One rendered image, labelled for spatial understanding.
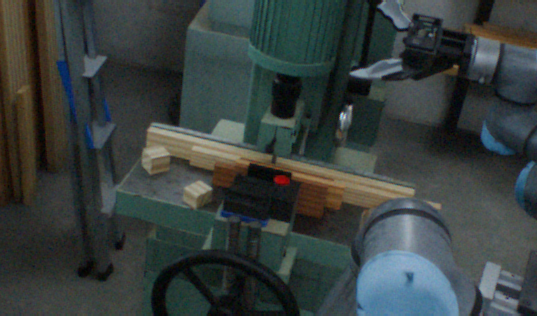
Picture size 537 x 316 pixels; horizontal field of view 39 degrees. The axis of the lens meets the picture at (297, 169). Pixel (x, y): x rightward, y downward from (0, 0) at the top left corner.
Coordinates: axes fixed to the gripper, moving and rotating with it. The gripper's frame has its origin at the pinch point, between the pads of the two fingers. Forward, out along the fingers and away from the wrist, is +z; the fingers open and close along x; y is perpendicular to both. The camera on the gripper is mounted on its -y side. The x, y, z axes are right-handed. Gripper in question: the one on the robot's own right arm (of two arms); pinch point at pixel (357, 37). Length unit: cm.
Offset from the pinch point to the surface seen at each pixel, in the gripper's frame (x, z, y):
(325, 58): 1.4, 5.5, -9.1
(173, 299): 50, 27, -44
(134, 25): -93, 126, -236
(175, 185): 28, 31, -30
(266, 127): 13.6, 14.6, -21.5
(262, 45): 2.5, 17.5, -7.1
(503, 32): -117, -56, -202
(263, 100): 4.4, 18.2, -31.5
